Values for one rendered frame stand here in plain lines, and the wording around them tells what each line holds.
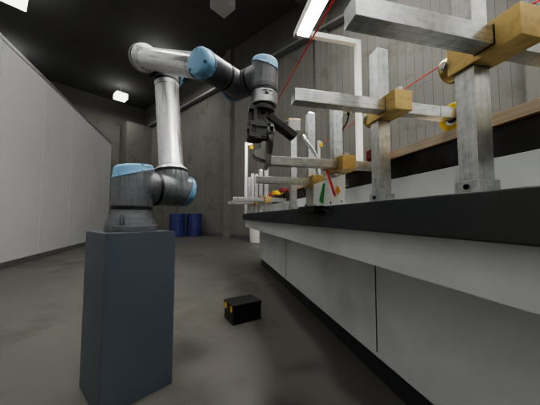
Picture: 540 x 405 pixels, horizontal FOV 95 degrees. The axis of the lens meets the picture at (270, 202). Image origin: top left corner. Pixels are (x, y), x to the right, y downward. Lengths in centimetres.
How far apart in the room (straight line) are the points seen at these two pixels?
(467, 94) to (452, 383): 75
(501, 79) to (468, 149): 495
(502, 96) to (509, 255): 493
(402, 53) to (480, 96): 551
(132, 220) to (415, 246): 93
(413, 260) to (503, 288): 18
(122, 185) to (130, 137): 1229
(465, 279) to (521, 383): 32
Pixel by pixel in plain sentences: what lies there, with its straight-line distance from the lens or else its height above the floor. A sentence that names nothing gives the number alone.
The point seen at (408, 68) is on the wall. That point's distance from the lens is 588.
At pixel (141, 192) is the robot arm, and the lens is 109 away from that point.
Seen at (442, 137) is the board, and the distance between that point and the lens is 88.
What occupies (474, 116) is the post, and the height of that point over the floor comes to 83.
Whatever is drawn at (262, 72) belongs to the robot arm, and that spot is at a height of 112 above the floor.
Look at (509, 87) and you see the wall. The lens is 545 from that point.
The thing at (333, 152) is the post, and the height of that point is 90.
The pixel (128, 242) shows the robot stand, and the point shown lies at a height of 57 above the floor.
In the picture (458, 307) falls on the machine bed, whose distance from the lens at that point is 89.
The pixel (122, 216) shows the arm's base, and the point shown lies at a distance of 109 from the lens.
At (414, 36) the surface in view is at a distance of 50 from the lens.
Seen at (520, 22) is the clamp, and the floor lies 94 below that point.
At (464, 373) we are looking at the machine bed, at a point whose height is 25.
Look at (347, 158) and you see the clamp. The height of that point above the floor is 86.
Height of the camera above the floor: 66
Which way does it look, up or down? 3 degrees up
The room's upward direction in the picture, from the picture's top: straight up
